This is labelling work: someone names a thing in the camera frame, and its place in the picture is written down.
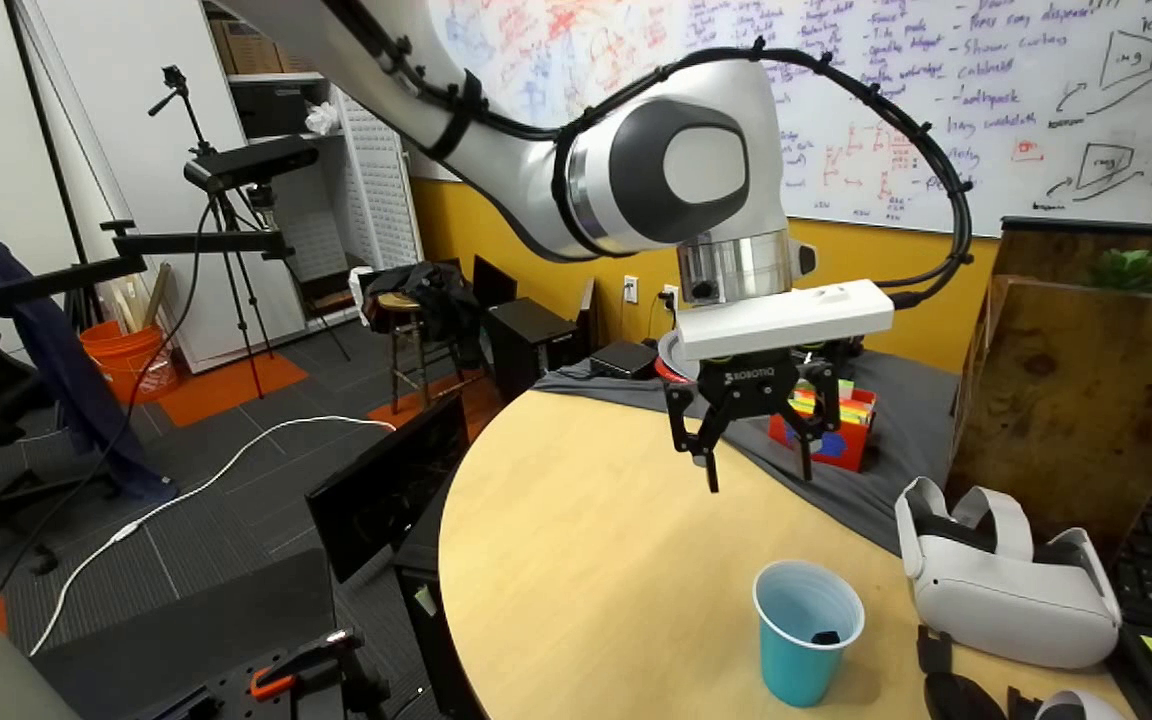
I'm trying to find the black camera tripod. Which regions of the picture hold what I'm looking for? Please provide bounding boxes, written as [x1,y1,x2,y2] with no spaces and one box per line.
[145,59,327,407]

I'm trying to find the light blue plastic cup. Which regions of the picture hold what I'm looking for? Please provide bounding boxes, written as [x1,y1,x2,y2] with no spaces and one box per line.
[749,557,872,714]

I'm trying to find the black wooden-seat stool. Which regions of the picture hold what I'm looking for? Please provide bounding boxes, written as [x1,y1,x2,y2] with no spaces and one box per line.
[358,259,479,414]

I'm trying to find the white floor cable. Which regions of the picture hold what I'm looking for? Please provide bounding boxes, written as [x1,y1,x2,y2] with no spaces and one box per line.
[23,407,405,660]

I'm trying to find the orange floor mat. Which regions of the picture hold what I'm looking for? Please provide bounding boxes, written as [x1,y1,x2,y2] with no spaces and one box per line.
[78,318,315,434]

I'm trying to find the colourful block toy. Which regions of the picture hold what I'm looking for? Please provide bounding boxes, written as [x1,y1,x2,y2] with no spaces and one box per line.
[763,376,885,476]

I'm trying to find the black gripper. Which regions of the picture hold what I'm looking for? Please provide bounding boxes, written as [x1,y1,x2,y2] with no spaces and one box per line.
[661,341,864,496]

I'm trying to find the black monitor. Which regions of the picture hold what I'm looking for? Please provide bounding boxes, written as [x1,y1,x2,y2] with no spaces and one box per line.
[306,389,477,593]

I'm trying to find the black flat box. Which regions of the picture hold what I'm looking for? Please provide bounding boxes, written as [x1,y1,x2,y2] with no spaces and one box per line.
[584,341,664,385]

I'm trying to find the grey cloth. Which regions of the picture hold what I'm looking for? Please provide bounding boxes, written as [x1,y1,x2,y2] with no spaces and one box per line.
[531,337,978,554]

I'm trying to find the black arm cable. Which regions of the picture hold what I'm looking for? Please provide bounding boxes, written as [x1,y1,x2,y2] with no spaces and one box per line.
[315,0,982,318]

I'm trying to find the white VR headset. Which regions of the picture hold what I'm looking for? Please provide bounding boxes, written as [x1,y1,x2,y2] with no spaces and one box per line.
[890,471,1129,676]

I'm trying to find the dark blue jacket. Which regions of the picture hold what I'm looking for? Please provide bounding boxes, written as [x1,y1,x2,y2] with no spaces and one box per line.
[0,235,169,502]

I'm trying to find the whiteboard with drawings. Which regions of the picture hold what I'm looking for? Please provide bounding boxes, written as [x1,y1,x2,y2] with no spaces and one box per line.
[424,0,1152,264]

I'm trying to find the orange-handled black clamp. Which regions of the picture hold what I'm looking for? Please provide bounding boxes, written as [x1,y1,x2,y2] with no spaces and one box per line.
[133,623,386,720]

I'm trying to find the small green potted plant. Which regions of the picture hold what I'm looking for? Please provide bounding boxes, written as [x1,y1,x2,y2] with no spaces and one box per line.
[1083,246,1152,302]

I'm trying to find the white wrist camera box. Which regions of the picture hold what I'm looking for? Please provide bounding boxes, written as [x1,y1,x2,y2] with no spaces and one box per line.
[672,276,900,368]

